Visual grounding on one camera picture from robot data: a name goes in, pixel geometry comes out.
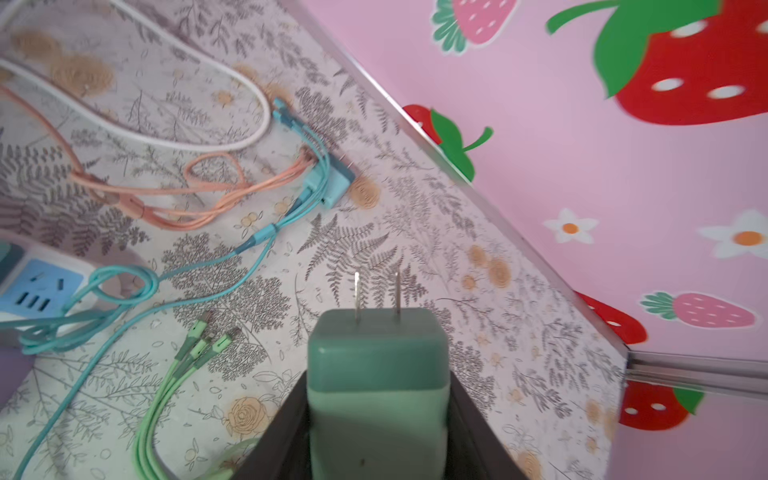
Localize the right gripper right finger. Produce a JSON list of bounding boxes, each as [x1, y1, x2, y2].
[[446, 373, 527, 480]]

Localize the purple power strip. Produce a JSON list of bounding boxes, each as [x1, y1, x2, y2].
[[0, 346, 35, 407]]

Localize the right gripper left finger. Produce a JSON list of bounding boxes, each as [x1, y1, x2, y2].
[[232, 372, 309, 480]]

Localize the teal charger plug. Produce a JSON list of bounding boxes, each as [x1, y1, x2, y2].
[[303, 156, 356, 209]]

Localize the white blue power strip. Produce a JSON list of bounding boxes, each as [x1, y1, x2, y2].
[[1, 230, 114, 351]]

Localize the white power strip cord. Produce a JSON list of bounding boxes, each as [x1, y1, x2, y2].
[[0, 0, 274, 152]]

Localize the green charger plug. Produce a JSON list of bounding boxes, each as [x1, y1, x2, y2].
[[306, 276, 450, 479]]

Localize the tangled charging cables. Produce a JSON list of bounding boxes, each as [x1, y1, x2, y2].
[[0, 83, 337, 480]]

